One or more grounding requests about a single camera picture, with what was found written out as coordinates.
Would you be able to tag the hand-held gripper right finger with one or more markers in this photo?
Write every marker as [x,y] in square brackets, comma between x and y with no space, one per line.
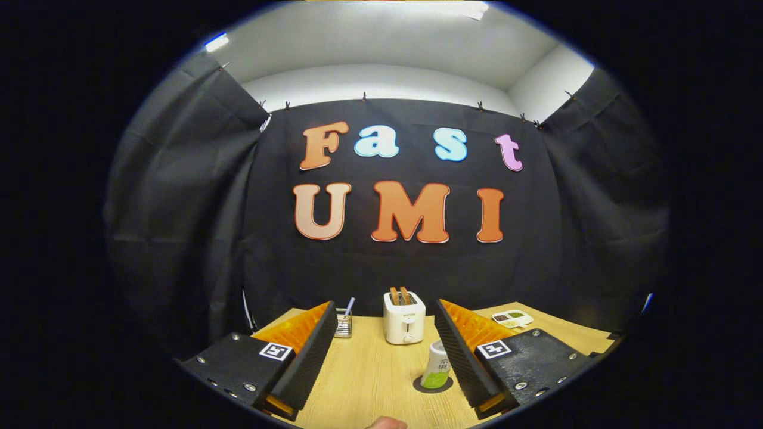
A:
[462,363]

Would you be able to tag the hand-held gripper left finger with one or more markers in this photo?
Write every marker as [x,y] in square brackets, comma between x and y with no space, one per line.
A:
[310,357]

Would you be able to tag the clear juice bottle white label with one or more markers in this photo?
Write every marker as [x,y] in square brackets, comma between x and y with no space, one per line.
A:
[435,369]

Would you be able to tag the dark brown round coaster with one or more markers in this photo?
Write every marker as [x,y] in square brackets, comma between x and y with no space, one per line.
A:
[416,384]

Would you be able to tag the wooden table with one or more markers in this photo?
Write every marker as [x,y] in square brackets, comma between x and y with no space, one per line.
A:
[357,381]

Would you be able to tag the white divided seasoning dish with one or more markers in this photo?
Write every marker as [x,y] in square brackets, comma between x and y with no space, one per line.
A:
[512,319]

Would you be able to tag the white toaster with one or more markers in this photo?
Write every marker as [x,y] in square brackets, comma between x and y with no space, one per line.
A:
[404,325]

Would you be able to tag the toast slice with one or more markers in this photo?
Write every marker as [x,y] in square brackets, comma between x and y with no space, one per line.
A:
[405,295]
[394,296]

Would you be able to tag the black backdrop cloth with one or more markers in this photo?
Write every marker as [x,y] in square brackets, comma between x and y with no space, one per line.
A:
[274,268]

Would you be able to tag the row of black cloth clips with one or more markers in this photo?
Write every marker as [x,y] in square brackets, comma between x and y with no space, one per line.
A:
[363,96]

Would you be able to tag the small ceiling light panel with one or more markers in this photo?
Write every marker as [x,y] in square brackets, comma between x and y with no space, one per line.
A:
[216,42]

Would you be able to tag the large ceiling light panel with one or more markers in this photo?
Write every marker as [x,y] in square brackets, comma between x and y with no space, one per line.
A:
[459,9]

